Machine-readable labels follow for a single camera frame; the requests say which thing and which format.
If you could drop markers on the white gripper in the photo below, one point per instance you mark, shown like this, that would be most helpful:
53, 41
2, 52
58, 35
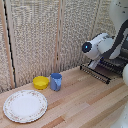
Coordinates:
94, 64

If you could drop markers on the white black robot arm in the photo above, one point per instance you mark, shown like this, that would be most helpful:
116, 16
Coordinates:
103, 45

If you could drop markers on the black toaster oven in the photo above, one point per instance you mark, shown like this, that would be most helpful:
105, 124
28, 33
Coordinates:
120, 61

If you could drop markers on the blue cup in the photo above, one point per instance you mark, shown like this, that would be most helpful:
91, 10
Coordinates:
56, 82

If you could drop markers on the yellow bowl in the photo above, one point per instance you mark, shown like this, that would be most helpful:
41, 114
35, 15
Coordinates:
41, 82

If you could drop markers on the white rounded blurry object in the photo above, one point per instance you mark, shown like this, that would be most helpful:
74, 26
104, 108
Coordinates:
122, 120

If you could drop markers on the beige woven folding screen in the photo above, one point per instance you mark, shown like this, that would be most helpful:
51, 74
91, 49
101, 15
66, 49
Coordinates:
33, 36

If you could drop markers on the white floral rimmed plate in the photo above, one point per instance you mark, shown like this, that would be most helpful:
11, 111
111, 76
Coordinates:
25, 106

